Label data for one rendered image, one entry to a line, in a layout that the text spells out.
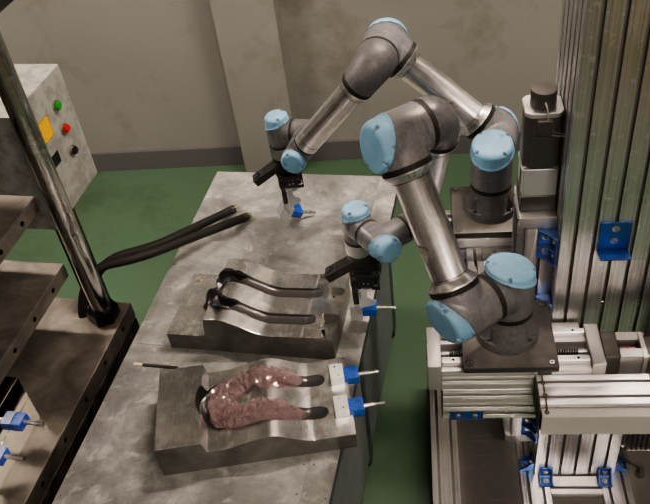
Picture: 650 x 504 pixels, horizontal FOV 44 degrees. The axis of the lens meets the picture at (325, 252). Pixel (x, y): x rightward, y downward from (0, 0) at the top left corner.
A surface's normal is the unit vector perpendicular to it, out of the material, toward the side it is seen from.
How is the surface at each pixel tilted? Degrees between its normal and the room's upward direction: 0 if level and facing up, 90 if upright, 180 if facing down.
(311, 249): 0
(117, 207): 0
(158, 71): 90
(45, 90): 90
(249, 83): 90
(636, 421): 90
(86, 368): 0
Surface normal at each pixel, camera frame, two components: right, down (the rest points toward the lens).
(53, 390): -0.11, -0.75
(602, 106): -0.07, 0.66
